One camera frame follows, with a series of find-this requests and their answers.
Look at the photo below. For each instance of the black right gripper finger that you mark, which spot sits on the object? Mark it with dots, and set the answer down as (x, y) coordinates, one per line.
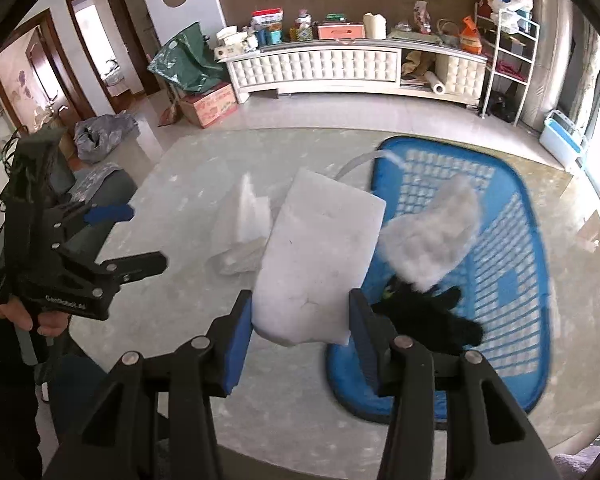
(129, 269)

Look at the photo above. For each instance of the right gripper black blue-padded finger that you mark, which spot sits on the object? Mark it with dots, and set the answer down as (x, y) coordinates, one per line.
(117, 435)
(488, 434)

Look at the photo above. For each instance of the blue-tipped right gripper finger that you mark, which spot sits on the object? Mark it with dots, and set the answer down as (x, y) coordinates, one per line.
(110, 213)

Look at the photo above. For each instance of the grey fluffy cloth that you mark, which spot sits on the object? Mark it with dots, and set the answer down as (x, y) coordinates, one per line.
(422, 248)

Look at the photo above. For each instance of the white foam sponge block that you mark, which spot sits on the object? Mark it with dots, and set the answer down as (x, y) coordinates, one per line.
(321, 246)

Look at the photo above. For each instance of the person's left hand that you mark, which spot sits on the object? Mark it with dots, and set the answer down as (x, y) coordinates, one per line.
(50, 323)

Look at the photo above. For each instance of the dark grey chair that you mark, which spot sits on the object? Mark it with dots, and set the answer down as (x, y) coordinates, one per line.
(104, 185)

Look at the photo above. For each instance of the grey plastic bag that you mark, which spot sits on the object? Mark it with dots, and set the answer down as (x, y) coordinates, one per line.
(97, 137)

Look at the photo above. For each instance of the black cloth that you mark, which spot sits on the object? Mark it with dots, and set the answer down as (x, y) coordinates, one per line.
(429, 317)

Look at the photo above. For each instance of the white folded towel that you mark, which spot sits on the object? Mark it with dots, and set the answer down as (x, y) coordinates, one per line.
(242, 226)

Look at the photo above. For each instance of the grey knitted cushion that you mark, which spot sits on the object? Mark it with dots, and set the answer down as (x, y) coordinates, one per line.
(582, 465)

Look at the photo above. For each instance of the red cardboard box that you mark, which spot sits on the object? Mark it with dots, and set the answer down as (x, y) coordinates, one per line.
(205, 109)

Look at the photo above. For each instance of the blue plastic laundry basket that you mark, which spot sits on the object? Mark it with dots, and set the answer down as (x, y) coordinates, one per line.
(504, 278)

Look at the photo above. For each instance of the green plastic bag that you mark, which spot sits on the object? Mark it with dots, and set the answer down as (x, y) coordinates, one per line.
(187, 62)

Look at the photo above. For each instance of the red white box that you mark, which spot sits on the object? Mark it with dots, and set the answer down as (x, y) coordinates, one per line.
(262, 19)

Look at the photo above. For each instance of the pink storage box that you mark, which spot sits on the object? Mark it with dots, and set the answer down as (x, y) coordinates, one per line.
(340, 31)

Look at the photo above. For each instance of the white blue plastic crate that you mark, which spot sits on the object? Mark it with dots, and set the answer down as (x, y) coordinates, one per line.
(562, 139)

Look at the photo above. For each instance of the white plastic jug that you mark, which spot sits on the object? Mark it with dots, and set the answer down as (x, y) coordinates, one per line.
(375, 26)

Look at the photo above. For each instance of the white paper roll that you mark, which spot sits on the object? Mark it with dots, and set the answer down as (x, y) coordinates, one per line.
(435, 84)

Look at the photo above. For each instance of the white tufted tv cabinet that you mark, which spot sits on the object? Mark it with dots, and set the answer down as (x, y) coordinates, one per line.
(394, 67)

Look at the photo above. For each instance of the orange bag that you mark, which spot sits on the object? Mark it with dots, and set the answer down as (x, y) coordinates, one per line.
(469, 37)

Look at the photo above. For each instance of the white metal shelf rack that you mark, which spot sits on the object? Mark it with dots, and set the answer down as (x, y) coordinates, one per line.
(510, 62)

